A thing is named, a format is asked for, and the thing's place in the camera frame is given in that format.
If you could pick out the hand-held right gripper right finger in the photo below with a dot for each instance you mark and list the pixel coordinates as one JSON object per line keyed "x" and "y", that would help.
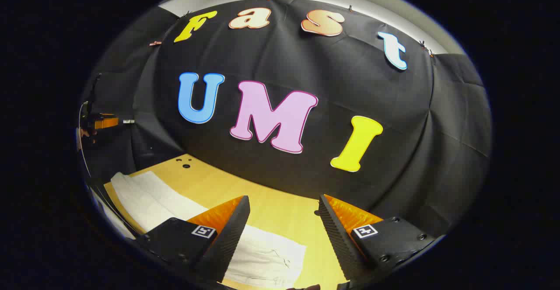
{"x": 337, "y": 242}

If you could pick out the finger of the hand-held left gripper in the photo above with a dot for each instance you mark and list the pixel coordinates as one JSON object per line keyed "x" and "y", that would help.
{"x": 107, "y": 122}

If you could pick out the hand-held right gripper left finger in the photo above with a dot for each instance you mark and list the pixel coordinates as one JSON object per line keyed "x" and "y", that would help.
{"x": 232, "y": 237}

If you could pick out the white jeans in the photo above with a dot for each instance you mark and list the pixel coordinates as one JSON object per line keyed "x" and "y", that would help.
{"x": 262, "y": 255}

